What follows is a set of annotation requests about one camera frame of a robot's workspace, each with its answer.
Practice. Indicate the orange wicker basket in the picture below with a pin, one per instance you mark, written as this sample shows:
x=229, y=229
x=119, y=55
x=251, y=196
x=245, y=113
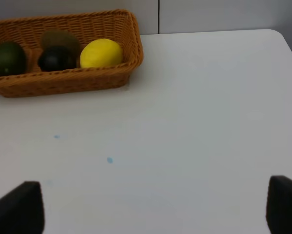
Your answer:
x=119, y=25

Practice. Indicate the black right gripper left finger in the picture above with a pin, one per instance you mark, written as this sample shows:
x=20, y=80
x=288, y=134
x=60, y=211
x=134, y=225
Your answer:
x=22, y=210

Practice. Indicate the green lime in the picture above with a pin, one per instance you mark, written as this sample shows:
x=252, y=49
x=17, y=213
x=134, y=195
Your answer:
x=12, y=59

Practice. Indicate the dark round mangosteen fruit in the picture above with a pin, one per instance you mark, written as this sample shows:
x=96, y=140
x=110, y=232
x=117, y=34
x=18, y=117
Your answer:
x=56, y=58

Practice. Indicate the yellow lemon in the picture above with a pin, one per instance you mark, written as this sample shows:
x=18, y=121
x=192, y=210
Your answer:
x=101, y=53

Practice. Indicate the brown kiwi fruit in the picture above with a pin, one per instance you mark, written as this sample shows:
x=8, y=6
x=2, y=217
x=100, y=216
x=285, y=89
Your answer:
x=61, y=38

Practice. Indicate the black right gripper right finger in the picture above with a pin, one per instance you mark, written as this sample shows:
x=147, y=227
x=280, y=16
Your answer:
x=279, y=205

